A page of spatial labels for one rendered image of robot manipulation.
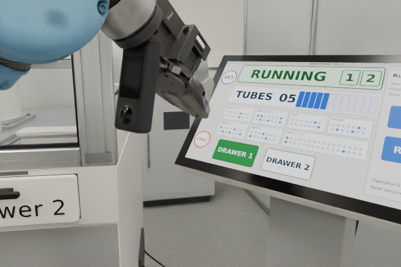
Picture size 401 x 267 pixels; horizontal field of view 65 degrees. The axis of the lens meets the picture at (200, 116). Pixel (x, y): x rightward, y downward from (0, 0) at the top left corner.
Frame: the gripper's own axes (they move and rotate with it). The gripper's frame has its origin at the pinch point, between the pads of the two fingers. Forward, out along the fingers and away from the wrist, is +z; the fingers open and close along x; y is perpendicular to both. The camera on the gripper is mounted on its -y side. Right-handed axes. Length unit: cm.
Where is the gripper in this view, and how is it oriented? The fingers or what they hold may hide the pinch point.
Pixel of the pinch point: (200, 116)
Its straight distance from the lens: 52.5
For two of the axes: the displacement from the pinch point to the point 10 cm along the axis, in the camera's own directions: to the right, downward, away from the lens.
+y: 3.8, -8.5, 3.6
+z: 4.6, 5.1, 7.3
